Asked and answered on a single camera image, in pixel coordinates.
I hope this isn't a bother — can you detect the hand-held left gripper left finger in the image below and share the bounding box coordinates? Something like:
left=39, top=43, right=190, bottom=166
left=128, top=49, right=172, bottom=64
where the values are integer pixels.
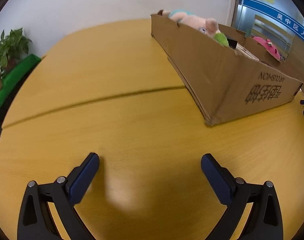
left=17, top=152, right=100, bottom=240

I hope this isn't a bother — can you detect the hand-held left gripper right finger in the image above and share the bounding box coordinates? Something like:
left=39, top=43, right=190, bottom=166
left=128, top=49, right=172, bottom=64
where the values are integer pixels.
left=201, top=153, right=284, bottom=240

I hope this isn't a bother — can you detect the brown cardboard box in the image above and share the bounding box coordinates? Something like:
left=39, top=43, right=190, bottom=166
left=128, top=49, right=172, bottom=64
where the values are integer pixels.
left=150, top=14, right=304, bottom=127

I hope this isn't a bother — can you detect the pig plush toy teal body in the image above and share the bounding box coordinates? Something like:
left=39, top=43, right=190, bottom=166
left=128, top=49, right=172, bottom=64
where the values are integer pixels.
left=158, top=9, right=230, bottom=48

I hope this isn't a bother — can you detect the wooden desktop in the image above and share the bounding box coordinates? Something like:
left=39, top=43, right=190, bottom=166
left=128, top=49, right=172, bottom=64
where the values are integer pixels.
left=0, top=19, right=304, bottom=240

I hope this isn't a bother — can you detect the pink plush toy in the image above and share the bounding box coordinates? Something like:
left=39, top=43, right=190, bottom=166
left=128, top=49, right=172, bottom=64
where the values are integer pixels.
left=252, top=36, right=285, bottom=62

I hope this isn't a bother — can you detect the glass door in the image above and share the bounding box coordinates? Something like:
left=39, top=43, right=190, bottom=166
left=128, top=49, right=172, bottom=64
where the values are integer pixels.
left=227, top=0, right=304, bottom=63

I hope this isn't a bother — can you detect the blue door band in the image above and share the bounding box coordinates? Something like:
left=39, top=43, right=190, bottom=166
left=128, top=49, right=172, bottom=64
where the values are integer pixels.
left=243, top=0, right=304, bottom=48

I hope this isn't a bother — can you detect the green tablecloth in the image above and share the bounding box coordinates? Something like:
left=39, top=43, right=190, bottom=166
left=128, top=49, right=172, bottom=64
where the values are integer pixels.
left=0, top=54, right=42, bottom=125

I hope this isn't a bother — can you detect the large potted green plant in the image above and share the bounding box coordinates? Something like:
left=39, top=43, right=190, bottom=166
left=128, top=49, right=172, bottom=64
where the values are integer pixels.
left=0, top=27, right=33, bottom=72

